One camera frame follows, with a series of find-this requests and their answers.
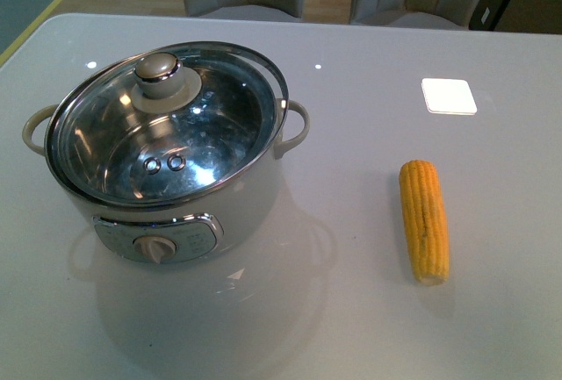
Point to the glass pot lid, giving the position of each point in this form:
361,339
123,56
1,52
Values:
102,148

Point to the yellow corn cob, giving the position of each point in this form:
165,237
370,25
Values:
425,222

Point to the white electric cooking pot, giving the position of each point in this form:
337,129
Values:
194,229

